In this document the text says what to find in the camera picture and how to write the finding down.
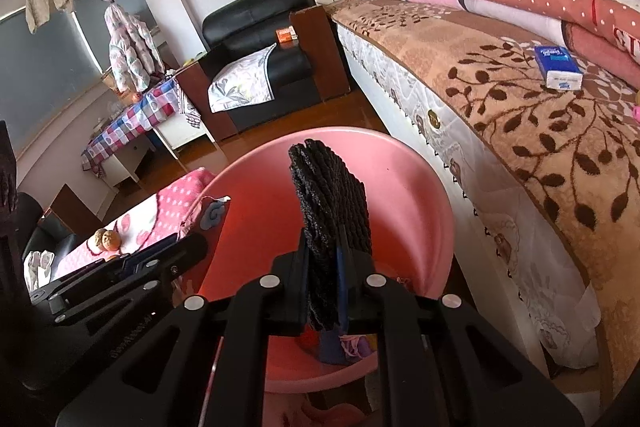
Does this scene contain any walnut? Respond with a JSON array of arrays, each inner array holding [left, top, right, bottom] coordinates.
[[91, 229, 106, 251], [101, 230, 122, 253]]

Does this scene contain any floral cloth on armchair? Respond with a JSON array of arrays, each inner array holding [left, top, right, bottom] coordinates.
[[207, 43, 277, 113]]

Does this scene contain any bed with brown leaf blanket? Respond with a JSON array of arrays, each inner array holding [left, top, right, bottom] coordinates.
[[329, 0, 639, 392]]

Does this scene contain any pink polka dot blanket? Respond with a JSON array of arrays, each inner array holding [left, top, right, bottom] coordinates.
[[54, 167, 215, 280]]

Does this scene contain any left walnut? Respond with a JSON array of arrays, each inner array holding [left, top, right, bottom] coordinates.
[[91, 229, 106, 251]]

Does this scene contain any red foam fruit net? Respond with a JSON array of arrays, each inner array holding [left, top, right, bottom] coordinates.
[[296, 324, 321, 359]]

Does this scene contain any hanging floral puffer jacket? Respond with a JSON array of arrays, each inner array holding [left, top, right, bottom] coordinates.
[[104, 2, 165, 93]]

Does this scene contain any orange box on armrest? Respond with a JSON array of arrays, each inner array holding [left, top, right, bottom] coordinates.
[[274, 25, 298, 44]]

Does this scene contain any blue tissue pack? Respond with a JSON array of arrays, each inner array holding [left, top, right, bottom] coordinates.
[[534, 46, 584, 91]]

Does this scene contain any white cloth on armchair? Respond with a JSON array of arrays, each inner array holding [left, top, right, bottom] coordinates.
[[24, 251, 54, 293]]

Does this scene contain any black armchair by bed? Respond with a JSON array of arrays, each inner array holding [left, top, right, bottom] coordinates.
[[176, 0, 350, 142]]

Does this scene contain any purple face mask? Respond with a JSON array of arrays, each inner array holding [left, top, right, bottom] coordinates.
[[318, 331, 378, 365]]

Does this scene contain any plaid covered side table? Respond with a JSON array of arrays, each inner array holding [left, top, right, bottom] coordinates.
[[80, 77, 215, 178]]

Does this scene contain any window with grey blinds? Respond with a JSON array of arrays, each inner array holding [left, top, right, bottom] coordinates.
[[0, 0, 156, 150]]

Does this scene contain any black foam fruit net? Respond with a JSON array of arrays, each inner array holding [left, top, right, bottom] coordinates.
[[287, 137, 374, 333]]

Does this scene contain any right walnut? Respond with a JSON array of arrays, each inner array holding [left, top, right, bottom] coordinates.
[[101, 230, 122, 253]]

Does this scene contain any black armchair by window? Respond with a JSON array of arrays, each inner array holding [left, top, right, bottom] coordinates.
[[16, 184, 102, 282]]

